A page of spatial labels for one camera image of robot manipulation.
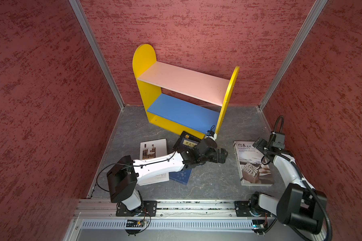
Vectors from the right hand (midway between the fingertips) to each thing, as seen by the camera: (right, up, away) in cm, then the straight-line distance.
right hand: (259, 148), depth 87 cm
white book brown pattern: (-65, -2, +5) cm, 65 cm away
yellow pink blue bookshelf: (-45, +31, +19) cm, 57 cm away
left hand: (-27, -1, -12) cm, 29 cm away
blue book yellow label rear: (-44, +3, +9) cm, 45 cm away
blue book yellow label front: (-46, -16, -3) cm, 49 cm away
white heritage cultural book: (-6, -13, -4) cm, 15 cm away
